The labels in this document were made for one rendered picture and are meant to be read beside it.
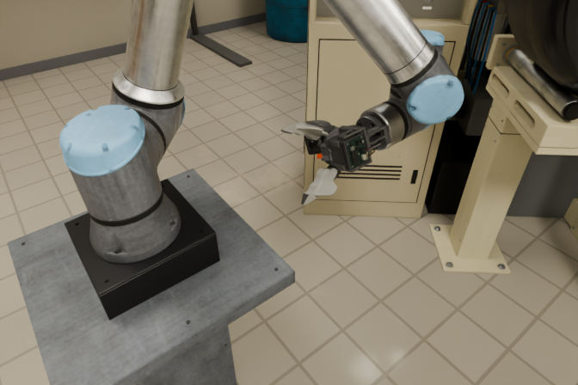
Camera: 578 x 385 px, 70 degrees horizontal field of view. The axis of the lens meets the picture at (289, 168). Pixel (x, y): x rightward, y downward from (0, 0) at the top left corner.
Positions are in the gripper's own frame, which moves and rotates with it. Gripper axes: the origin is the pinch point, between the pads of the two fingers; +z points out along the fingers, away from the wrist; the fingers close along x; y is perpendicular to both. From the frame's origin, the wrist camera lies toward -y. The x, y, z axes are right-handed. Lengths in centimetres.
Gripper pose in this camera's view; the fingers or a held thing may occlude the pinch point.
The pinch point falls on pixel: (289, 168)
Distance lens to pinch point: 76.2
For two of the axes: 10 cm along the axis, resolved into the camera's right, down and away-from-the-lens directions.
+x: 2.5, 9.1, 3.2
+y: 5.6, 1.3, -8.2
